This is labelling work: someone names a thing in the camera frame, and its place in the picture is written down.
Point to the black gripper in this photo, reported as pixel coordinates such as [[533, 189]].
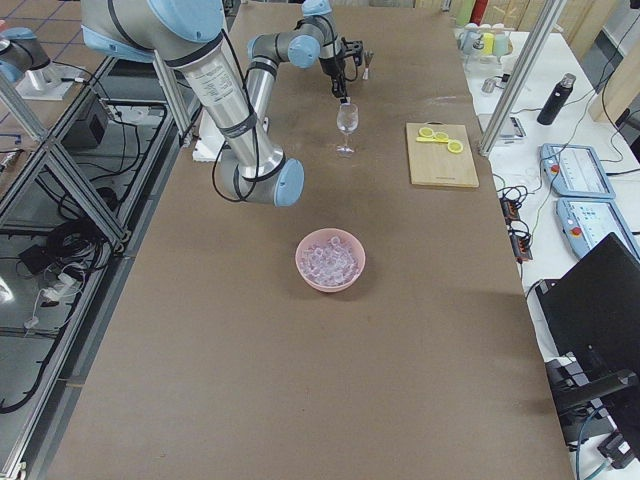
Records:
[[332, 67]]

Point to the steel double jigger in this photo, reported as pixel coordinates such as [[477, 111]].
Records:
[[368, 56]]

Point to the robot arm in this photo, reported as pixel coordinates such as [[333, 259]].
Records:
[[21, 52], [190, 36]]

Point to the clear wine glass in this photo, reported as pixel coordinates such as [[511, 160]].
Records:
[[347, 122]]

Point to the pile of clear ice cubes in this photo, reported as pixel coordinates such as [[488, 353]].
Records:
[[331, 263]]

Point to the lemon slice far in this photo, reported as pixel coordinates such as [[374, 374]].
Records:
[[425, 132]]

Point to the bamboo cutting board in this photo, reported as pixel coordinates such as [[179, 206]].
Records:
[[431, 164]]

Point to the lemon slice near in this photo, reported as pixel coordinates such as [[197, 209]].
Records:
[[455, 146]]

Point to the pink bowl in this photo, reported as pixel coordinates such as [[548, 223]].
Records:
[[322, 235]]

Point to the white kitchen scale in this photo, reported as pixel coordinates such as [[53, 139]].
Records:
[[511, 132]]

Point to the black water bottle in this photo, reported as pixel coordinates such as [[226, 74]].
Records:
[[556, 100]]

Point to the teach pendant far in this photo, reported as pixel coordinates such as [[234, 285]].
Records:
[[575, 171]]

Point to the teach pendant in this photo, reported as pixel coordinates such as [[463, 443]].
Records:
[[585, 222], [575, 171]]

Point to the teach pendant near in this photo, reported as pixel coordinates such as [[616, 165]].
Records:
[[585, 222]]

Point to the black monitor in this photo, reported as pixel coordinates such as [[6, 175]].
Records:
[[592, 312]]

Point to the aluminium frame post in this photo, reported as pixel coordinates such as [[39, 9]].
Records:
[[527, 58]]

